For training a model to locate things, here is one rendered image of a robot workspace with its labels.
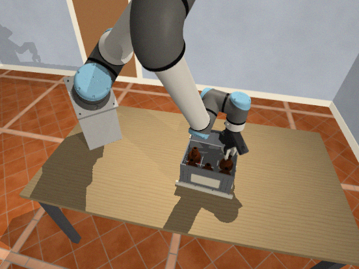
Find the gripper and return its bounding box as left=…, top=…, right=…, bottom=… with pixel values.
left=219, top=128, right=240, bottom=160

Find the grey plastic crate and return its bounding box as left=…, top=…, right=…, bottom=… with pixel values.
left=180, top=141, right=238, bottom=194

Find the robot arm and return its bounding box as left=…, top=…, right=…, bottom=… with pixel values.
left=72, top=0, right=251, bottom=140

